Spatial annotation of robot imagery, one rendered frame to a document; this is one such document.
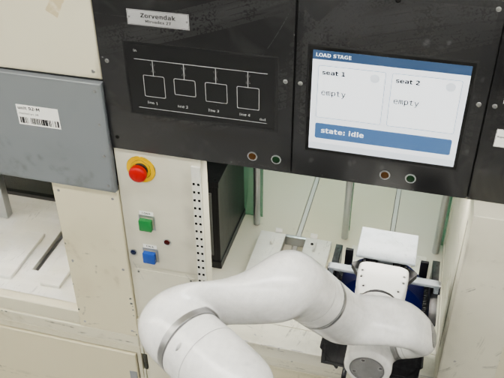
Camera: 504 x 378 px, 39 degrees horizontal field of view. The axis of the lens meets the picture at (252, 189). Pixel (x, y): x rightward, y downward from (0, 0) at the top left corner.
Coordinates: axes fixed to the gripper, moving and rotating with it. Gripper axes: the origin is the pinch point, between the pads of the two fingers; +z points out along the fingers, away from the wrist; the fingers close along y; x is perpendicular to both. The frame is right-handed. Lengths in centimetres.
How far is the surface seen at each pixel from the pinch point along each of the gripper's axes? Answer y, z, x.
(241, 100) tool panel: -31.8, 1.7, 31.1
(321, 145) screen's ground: -15.6, 1.7, 23.5
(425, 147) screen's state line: 4.2, 1.7, 26.2
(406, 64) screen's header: -1.6, 1.7, 42.8
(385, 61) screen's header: -5.2, 1.7, 42.7
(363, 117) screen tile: -8.0, 1.7, 30.9
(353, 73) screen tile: -10.6, 1.7, 39.7
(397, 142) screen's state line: -1.2, 1.7, 26.4
